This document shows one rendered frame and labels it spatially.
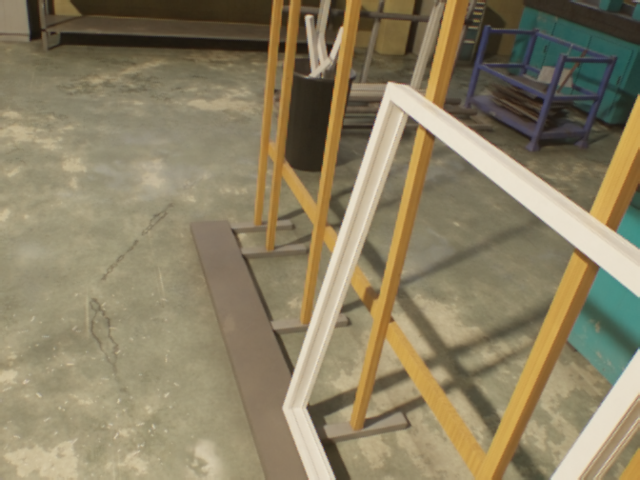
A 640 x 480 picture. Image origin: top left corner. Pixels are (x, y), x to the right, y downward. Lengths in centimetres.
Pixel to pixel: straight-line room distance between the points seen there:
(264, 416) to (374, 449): 48
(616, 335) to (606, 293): 21
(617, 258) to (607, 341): 209
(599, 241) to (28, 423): 220
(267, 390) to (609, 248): 179
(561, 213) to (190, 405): 185
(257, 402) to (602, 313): 175
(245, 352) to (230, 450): 52
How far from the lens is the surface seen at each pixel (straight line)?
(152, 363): 284
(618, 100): 771
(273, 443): 246
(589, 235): 122
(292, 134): 465
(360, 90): 640
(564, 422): 306
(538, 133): 625
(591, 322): 330
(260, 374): 271
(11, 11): 800
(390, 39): 906
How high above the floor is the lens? 195
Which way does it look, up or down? 31 degrees down
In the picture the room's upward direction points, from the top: 8 degrees clockwise
